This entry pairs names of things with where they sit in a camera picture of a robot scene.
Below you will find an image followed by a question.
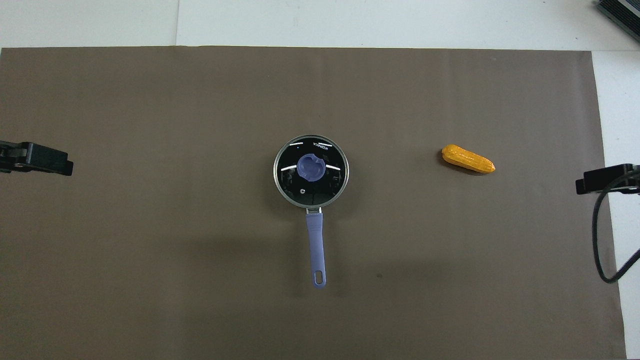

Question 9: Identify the blue saucepan with handle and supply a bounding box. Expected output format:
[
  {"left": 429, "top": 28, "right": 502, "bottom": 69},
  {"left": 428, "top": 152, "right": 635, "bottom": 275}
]
[{"left": 273, "top": 135, "right": 350, "bottom": 289}]

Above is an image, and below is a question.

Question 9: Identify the brown table mat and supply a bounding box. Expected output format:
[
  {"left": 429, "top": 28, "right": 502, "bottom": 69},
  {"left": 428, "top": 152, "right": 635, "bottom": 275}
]
[{"left": 0, "top": 46, "right": 627, "bottom": 360}]

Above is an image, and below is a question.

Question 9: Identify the glass lid with blue knob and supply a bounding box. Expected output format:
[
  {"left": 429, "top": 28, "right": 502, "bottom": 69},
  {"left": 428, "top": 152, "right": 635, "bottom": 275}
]
[{"left": 273, "top": 135, "right": 350, "bottom": 208}]

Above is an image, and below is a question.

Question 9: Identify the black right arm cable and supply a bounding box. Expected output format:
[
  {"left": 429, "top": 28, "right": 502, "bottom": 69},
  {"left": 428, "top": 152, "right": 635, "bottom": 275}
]
[{"left": 592, "top": 170, "right": 640, "bottom": 285}]

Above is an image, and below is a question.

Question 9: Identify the black ribbed device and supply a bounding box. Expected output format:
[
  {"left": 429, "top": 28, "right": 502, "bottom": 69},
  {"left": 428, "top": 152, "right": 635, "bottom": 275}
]
[{"left": 596, "top": 0, "right": 640, "bottom": 42}]

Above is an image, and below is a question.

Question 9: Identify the yellow toy corn cob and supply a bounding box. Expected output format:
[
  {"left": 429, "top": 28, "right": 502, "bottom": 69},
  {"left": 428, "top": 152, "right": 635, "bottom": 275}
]
[{"left": 441, "top": 144, "right": 496, "bottom": 174}]

